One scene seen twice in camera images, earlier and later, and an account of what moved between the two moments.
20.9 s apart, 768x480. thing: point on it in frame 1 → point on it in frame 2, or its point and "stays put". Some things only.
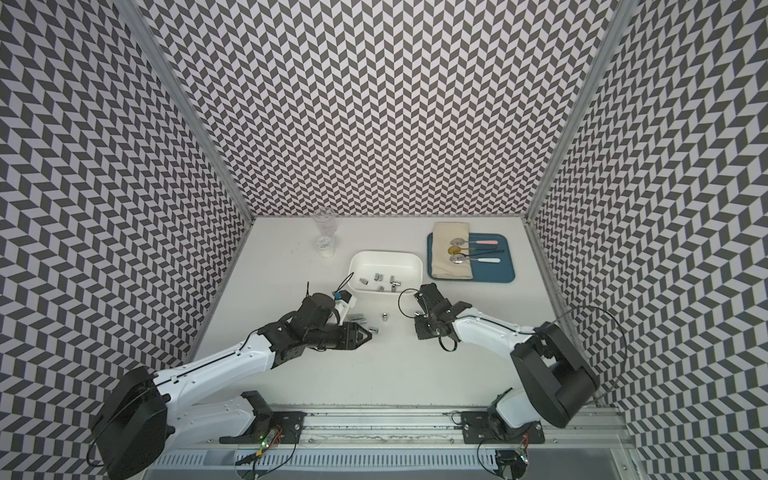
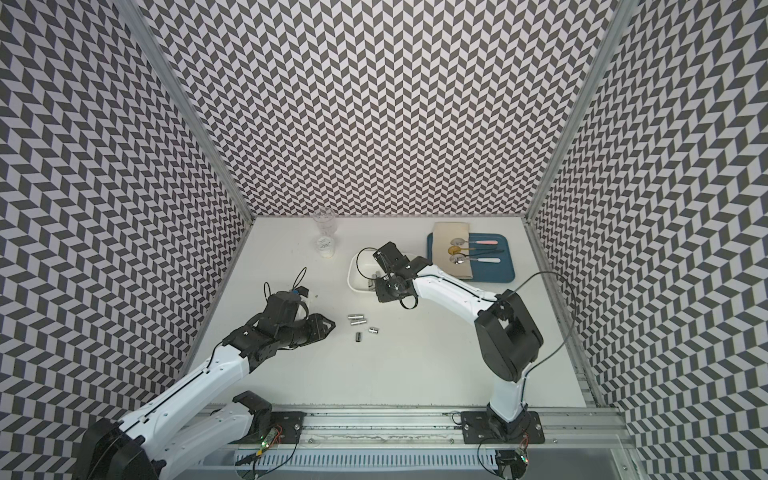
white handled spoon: x=461 y=259 stays put
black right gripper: x=421 y=332 → x=384 y=295
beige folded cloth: x=442 y=265 stays put
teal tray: x=495 y=272 stays put
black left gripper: x=351 y=330 → x=319 y=329
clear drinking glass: x=325 y=219 stays put
